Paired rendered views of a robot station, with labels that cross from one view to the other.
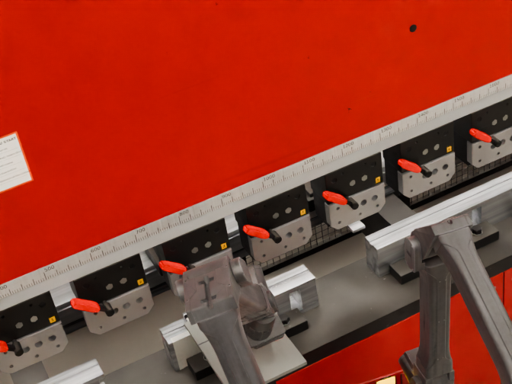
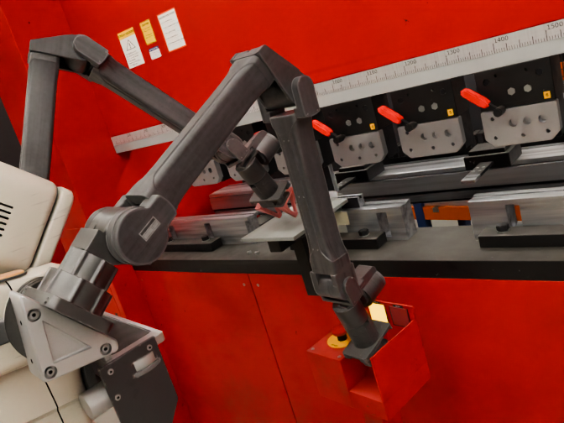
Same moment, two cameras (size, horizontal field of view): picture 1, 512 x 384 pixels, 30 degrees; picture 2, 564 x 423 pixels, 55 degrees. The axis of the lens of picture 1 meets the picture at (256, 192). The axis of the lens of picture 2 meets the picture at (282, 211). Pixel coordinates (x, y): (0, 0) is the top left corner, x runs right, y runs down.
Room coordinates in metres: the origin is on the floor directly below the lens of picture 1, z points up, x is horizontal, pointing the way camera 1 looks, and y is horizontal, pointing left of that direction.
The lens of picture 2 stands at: (0.84, -1.14, 1.39)
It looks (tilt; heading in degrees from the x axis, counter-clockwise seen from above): 14 degrees down; 63
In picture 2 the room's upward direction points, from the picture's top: 17 degrees counter-clockwise
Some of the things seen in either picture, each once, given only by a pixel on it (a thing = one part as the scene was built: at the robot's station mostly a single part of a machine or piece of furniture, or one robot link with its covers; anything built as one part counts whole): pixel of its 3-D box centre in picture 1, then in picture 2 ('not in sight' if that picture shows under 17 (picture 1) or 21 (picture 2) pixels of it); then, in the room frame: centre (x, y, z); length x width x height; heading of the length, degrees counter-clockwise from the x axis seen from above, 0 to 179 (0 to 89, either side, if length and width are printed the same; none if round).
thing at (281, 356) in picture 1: (243, 343); (295, 219); (1.51, 0.09, 1.00); 0.26 x 0.18 x 0.01; 21
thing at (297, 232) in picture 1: (272, 216); (360, 129); (1.71, -0.03, 1.18); 0.15 x 0.09 x 0.17; 111
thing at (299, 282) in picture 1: (241, 317); (347, 222); (1.67, 0.09, 0.92); 0.39 x 0.06 x 0.10; 111
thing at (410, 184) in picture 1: (418, 153); (521, 100); (1.85, -0.40, 1.18); 0.15 x 0.09 x 0.17; 111
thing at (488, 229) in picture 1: (444, 251); (552, 235); (1.81, -0.45, 0.89); 0.30 x 0.05 x 0.03; 111
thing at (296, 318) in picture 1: (248, 343); (335, 241); (1.61, 0.08, 0.89); 0.30 x 0.05 x 0.03; 111
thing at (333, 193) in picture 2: not in sight; (320, 182); (1.65, 0.14, 1.05); 0.10 x 0.02 x 0.10; 111
